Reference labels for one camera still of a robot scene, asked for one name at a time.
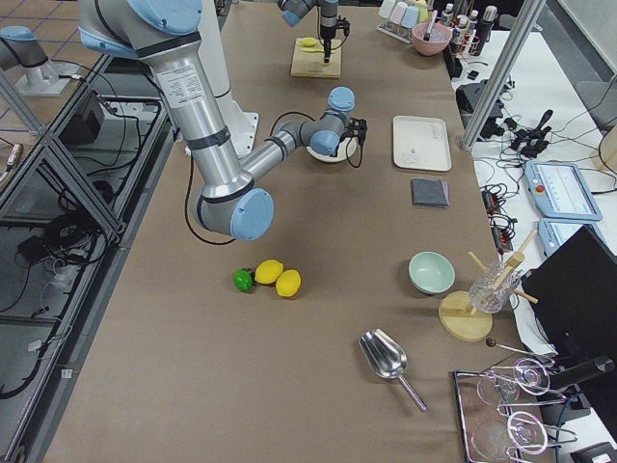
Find clear glass cup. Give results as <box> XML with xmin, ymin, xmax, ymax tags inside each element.
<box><xmin>469</xmin><ymin>261</ymin><xmax>520</xmax><ymax>314</ymax></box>

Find yellow lemon near plate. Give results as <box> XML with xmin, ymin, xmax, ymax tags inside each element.
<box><xmin>255</xmin><ymin>259</ymin><xmax>284</xmax><ymax>285</ymax></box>

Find wooden cutting board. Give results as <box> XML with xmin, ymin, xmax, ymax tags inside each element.
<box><xmin>290</xmin><ymin>38</ymin><xmax>342</xmax><ymax>79</ymax></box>

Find grey folded cloth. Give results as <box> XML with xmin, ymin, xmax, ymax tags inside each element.
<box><xmin>410</xmin><ymin>177</ymin><xmax>449</xmax><ymax>208</ymax></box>

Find wooden cup stand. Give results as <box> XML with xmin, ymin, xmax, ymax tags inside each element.
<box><xmin>439</xmin><ymin>230</ymin><xmax>539</xmax><ymax>341</ymax></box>

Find black laptop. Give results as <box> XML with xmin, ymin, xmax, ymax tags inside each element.
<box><xmin>521</xmin><ymin>224</ymin><xmax>617</xmax><ymax>387</ymax></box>

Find blue teach pendant lower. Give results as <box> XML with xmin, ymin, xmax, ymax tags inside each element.
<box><xmin>537</xmin><ymin>218</ymin><xmax>604</xmax><ymax>258</ymax></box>

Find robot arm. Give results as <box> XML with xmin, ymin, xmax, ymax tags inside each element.
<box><xmin>277</xmin><ymin>0</ymin><xmax>351</xmax><ymax>64</ymax></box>
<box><xmin>78</xmin><ymin>1</ymin><xmax>366</xmax><ymax>241</ymax></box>

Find cream round plate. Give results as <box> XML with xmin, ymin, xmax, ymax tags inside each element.
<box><xmin>307</xmin><ymin>139</ymin><xmax>358</xmax><ymax>163</ymax></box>

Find aluminium frame post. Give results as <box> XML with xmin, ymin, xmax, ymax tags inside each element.
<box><xmin>461</xmin><ymin>0</ymin><xmax>546</xmax><ymax>151</ymax></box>

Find pastel cups rack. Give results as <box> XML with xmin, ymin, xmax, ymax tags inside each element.
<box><xmin>377</xmin><ymin>0</ymin><xmax>431</xmax><ymax>43</ymax></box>

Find green lime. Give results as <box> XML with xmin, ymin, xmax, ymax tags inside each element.
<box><xmin>232</xmin><ymin>268</ymin><xmax>255</xmax><ymax>292</ymax></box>

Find metal ice scoop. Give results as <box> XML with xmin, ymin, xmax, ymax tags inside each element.
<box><xmin>359</xmin><ymin>328</ymin><xmax>428</xmax><ymax>413</ymax></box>

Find mint green bowl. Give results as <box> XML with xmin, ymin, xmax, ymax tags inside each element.
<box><xmin>408</xmin><ymin>251</ymin><xmax>455</xmax><ymax>295</ymax></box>

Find blue teach pendant upper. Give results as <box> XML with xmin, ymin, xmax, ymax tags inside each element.
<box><xmin>523</xmin><ymin>160</ymin><xmax>603</xmax><ymax>222</ymax></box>

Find yellow lemon outer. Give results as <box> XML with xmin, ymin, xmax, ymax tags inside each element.
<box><xmin>275</xmin><ymin>269</ymin><xmax>302</xmax><ymax>298</ymax></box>

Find lemon slices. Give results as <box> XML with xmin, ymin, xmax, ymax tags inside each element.
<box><xmin>297</xmin><ymin>37</ymin><xmax>318</xmax><ymax>47</ymax></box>

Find bottles rack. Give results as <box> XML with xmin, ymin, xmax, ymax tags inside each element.
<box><xmin>439</xmin><ymin>3</ymin><xmax>497</xmax><ymax>58</ymax></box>

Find blue teach pendant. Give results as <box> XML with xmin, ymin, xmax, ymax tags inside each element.
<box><xmin>537</xmin><ymin>218</ymin><xmax>604</xmax><ymax>258</ymax></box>
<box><xmin>523</xmin><ymin>160</ymin><xmax>603</xmax><ymax>222</ymax></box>

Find black wire glass rack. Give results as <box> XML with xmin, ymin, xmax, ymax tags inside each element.
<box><xmin>450</xmin><ymin>354</ymin><xmax>617</xmax><ymax>463</ymax></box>

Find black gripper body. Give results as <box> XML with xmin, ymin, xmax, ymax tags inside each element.
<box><xmin>318</xmin><ymin>15</ymin><xmax>350</xmax><ymax>46</ymax></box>
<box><xmin>342</xmin><ymin>117</ymin><xmax>367</xmax><ymax>148</ymax></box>

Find pink ice bucket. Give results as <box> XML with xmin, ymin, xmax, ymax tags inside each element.
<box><xmin>412</xmin><ymin>22</ymin><xmax>452</xmax><ymax>56</ymax></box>

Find cream rabbit tray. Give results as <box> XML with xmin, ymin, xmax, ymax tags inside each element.
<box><xmin>392</xmin><ymin>116</ymin><xmax>452</xmax><ymax>172</ymax></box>

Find metal tongs black tip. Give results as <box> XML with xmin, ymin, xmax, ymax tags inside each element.
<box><xmin>423</xmin><ymin>10</ymin><xmax>438</xmax><ymax>41</ymax></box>

